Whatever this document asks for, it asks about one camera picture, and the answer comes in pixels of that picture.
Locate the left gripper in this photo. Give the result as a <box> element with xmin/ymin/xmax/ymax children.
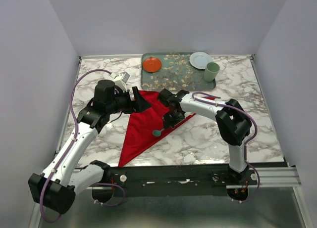
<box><xmin>107</xmin><ymin>86</ymin><xmax>152</xmax><ymax>114</ymax></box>

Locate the teal spoon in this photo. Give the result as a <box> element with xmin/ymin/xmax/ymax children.
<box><xmin>152</xmin><ymin>128</ymin><xmax>165</xmax><ymax>137</ymax></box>

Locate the red cloth napkin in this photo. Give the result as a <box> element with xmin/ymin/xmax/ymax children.
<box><xmin>117</xmin><ymin>90</ymin><xmax>215</xmax><ymax>168</ymax></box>

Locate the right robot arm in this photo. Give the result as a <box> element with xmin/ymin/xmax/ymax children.
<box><xmin>153</xmin><ymin>89</ymin><xmax>258</xmax><ymax>184</ymax></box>

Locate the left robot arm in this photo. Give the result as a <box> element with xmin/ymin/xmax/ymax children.
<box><xmin>28</xmin><ymin>80</ymin><xmax>151</xmax><ymax>215</ymax></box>

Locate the floral teal serving tray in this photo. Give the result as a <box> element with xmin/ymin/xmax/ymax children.
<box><xmin>141</xmin><ymin>52</ymin><xmax>216</xmax><ymax>91</ymax></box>

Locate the orange saucer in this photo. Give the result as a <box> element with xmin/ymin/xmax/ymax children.
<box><xmin>142</xmin><ymin>57</ymin><xmax>161</xmax><ymax>73</ymax></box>

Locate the green cup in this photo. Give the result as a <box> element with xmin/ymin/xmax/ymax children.
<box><xmin>204</xmin><ymin>62</ymin><xmax>220</xmax><ymax>82</ymax></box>

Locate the light blue plate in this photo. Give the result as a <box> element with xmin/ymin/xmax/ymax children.
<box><xmin>189</xmin><ymin>52</ymin><xmax>213</xmax><ymax>70</ymax></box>

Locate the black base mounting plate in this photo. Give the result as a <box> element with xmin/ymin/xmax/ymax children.
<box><xmin>101</xmin><ymin>164</ymin><xmax>257</xmax><ymax>197</ymax></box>

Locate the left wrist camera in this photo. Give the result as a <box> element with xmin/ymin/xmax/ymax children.
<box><xmin>110</xmin><ymin>72</ymin><xmax>130</xmax><ymax>92</ymax></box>

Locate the aluminium frame rail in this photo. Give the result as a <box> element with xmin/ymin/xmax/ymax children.
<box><xmin>41</xmin><ymin>166</ymin><xmax>302</xmax><ymax>189</ymax></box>

